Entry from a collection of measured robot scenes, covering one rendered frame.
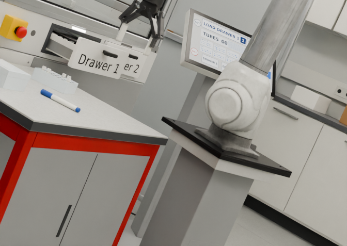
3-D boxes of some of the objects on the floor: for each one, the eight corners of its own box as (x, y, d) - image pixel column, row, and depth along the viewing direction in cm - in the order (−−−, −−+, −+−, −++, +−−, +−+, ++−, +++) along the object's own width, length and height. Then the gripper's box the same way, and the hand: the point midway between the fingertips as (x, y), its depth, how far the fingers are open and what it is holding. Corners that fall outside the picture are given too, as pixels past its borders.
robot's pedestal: (192, 362, 236) (279, 175, 226) (127, 363, 217) (219, 159, 207) (151, 314, 259) (227, 143, 249) (88, 311, 240) (169, 125, 230)
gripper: (188, 7, 227) (162, 63, 230) (136, -16, 240) (113, 37, 243) (177, 2, 221) (151, 59, 224) (124, -21, 233) (100, 33, 236)
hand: (132, 45), depth 233 cm, fingers open, 13 cm apart
